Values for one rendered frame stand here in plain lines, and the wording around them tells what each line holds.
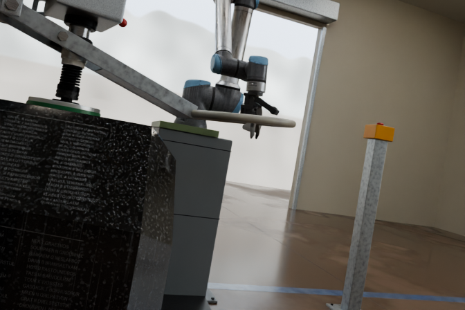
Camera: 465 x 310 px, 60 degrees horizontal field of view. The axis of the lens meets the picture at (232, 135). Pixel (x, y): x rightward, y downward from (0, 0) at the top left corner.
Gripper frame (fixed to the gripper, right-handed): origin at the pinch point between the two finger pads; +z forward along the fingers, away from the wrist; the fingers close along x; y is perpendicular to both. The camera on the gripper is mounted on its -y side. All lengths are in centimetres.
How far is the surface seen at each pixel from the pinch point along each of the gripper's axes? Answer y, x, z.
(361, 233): -43, -66, 48
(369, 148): -42, -72, 0
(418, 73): -51, -652, -153
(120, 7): 18, 76, -35
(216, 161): 27.8, -18.6, 14.9
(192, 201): 36, -11, 37
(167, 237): -17, 91, 27
